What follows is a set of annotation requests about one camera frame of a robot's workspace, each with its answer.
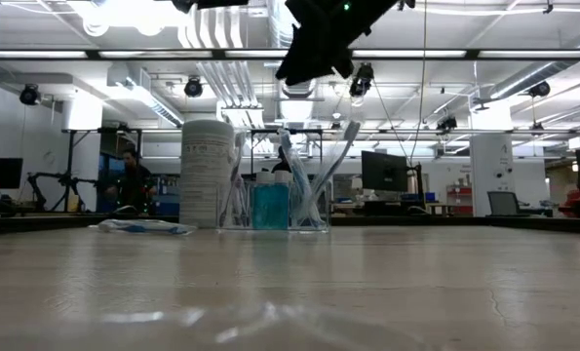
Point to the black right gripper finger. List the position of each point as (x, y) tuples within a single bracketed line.
[(344, 63), (304, 66)]

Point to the blue white toothbrush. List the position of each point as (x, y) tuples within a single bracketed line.
[(340, 150), (138, 227), (289, 151)]

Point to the clear acrylic organizer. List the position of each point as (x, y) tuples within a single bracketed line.
[(324, 222)]

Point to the black background robot arm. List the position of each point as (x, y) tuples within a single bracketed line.
[(60, 178)]

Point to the black ceiling spotlight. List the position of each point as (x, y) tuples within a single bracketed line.
[(447, 124), (540, 89), (336, 127), (193, 88), (29, 95), (362, 83)]

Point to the black beam with light strips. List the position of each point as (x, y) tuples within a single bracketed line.
[(416, 54)]

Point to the white wipes canister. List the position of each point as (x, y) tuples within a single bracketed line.
[(206, 170)]

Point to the red storage shelf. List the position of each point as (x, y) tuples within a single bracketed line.
[(460, 209)]

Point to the grey office chair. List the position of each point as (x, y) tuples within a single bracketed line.
[(504, 202)]

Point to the silver ceiling air duct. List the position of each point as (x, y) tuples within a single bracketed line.
[(282, 24)]

